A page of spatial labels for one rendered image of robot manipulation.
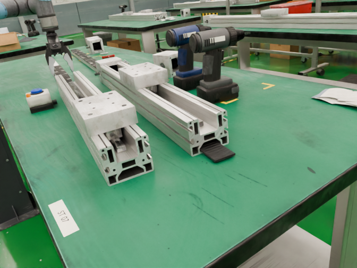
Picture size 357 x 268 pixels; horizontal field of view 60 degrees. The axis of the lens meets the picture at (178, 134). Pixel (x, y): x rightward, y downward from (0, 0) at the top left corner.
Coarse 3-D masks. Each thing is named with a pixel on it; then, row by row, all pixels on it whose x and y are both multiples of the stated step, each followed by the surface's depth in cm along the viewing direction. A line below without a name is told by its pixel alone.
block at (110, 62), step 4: (100, 60) 138; (104, 60) 137; (108, 60) 136; (112, 60) 135; (116, 60) 134; (120, 60) 134; (96, 64) 138; (100, 64) 131; (104, 64) 132; (108, 64) 133; (112, 64) 134; (116, 64) 138; (100, 68) 132; (112, 68) 136; (116, 68) 136; (100, 72) 135; (100, 76) 137; (100, 80) 140
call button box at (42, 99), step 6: (42, 90) 114; (36, 96) 110; (42, 96) 110; (48, 96) 111; (30, 102) 109; (36, 102) 110; (42, 102) 111; (48, 102) 112; (54, 102) 116; (30, 108) 110; (36, 108) 111; (42, 108) 112; (48, 108) 113
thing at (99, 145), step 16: (64, 80) 115; (80, 80) 112; (64, 96) 104; (80, 96) 103; (80, 128) 83; (128, 128) 66; (96, 144) 60; (112, 144) 67; (128, 144) 68; (144, 144) 64; (96, 160) 68; (112, 160) 61; (128, 160) 62; (144, 160) 63; (112, 176) 64; (128, 176) 63
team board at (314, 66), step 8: (320, 0) 322; (320, 8) 326; (232, 48) 453; (256, 48) 417; (232, 56) 462; (304, 56) 359; (312, 56) 350; (312, 64) 353; (320, 64) 362; (328, 64) 363; (304, 72) 342; (320, 72) 361
